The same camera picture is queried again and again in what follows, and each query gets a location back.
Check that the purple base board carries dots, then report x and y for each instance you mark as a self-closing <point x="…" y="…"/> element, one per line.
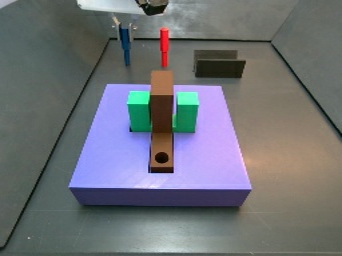
<point x="111" y="175"/>

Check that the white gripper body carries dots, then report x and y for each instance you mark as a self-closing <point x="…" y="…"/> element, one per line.
<point x="140" y="7"/>

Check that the brown L-shaped block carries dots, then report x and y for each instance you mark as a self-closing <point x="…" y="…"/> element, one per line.
<point x="162" y="137"/>

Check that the green U-shaped block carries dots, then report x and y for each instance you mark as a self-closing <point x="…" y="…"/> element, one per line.
<point x="183" y="118"/>

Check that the blue peg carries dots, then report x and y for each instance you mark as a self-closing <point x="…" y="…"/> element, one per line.
<point x="126" y="45"/>

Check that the black block stand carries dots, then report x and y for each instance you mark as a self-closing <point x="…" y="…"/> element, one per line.
<point x="218" y="64"/>

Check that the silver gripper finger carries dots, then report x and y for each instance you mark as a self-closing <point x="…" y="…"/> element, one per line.
<point x="131" y="30"/>
<point x="116" y="26"/>

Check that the red peg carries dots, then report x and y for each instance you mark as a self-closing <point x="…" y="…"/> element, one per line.
<point x="164" y="45"/>

